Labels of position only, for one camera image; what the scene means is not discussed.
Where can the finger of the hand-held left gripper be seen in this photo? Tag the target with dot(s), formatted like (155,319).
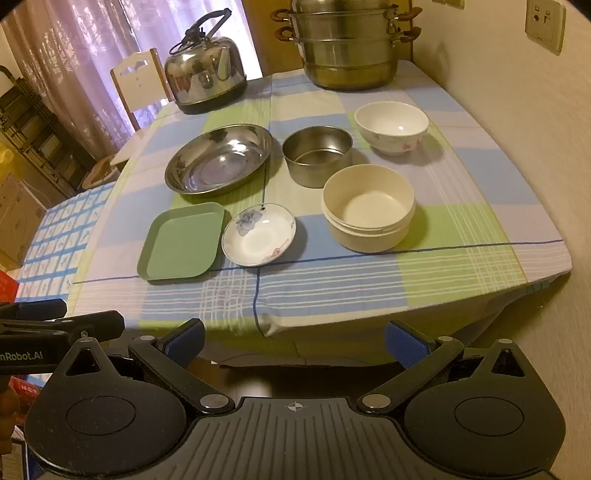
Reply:
(41,308)
(92,323)

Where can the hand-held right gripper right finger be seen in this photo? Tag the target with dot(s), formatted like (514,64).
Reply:
(406,344)

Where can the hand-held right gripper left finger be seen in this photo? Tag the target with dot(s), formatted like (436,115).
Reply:
(184,344)

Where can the green square plastic plate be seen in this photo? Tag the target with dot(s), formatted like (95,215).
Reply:
(180,244)

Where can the cream plastic bowl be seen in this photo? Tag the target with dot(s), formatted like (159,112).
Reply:
(369,212)

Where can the round stainless steel plate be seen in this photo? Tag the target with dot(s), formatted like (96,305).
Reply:
(217,161)

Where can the stainless steel bowl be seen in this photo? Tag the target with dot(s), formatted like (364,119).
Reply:
(318,173)

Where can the red box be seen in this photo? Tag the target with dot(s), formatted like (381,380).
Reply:
(7,286)

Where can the blue checkered cloth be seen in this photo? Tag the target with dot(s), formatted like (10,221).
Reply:
(60,240)

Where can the cardboard box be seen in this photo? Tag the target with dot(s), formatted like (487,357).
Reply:
(18,221)

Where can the plaid pastel tablecloth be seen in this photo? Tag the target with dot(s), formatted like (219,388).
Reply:
(323,286)

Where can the small white floral saucer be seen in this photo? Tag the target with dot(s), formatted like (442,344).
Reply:
(254,240)

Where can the tan round stool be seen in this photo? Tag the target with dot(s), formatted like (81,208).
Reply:
(99,173)

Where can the dark folding rack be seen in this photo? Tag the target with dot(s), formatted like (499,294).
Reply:
(37,124)

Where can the white ceramic floral bowl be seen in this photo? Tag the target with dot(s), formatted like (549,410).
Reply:
(392,122)

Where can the cream wooden chair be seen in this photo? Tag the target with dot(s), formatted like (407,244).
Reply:
(138,87)

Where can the sheer purple curtain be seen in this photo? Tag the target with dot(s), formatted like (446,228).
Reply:
(83,55)

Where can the stainless steel kettle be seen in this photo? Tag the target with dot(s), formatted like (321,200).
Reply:
(203,78)

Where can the stainless steel steamer pot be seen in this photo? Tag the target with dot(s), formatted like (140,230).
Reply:
(351,60)

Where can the beige wall socket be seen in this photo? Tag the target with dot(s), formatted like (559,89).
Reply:
(545,25)

